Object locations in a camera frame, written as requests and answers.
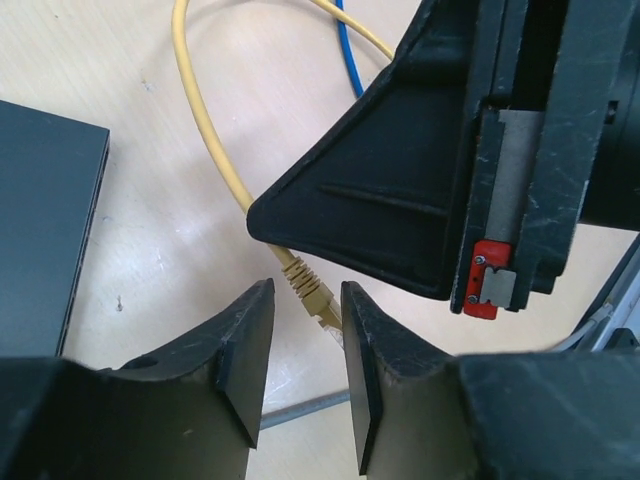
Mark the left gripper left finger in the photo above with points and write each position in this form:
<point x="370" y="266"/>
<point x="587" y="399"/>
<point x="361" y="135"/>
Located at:
<point x="190" y="409"/>

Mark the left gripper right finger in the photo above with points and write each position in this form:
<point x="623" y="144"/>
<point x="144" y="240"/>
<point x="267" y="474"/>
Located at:
<point x="421" y="413"/>

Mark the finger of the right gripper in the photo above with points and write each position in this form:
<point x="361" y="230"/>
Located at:
<point x="375" y="193"/>

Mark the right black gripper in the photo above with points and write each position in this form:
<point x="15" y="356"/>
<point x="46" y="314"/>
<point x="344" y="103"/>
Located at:
<point x="551" y="137"/>

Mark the black network switch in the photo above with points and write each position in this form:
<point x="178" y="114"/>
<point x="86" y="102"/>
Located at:
<point x="51" y="174"/>

